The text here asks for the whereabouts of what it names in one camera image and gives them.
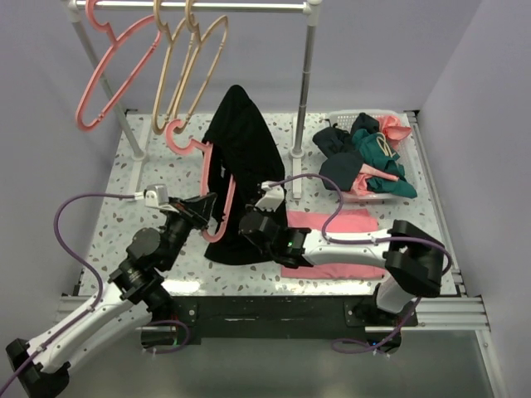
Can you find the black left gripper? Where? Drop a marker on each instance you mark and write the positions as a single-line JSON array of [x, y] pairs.
[[196, 210]]

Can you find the dark navy garment in basket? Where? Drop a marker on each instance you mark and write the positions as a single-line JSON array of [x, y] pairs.
[[344, 164]]

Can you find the green garment in basket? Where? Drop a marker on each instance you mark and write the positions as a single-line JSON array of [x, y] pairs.
[[377, 153]]

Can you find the metal clothes rack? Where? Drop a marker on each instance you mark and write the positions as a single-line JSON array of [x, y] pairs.
[[139, 146]]

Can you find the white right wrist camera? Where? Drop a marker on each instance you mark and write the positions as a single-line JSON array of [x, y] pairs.
[[272, 196]]

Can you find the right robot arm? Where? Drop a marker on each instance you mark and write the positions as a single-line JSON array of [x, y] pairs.
[[413, 259]]

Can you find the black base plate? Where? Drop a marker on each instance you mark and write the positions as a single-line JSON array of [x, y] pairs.
[[345, 318]]

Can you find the black shorts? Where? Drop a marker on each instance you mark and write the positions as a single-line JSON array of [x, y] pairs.
[[242, 148]]

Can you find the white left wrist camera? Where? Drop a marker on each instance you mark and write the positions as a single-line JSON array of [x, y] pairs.
[[154, 196]]

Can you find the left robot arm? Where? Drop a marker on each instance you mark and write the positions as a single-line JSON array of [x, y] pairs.
[[42, 364]]

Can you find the pink garment in basket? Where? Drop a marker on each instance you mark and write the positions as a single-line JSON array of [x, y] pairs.
[[390, 125]]

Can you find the white laundry basket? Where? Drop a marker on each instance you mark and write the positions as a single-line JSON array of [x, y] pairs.
[[344, 120]]

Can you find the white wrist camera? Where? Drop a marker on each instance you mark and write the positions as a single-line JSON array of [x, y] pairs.
[[154, 196], [272, 196]]

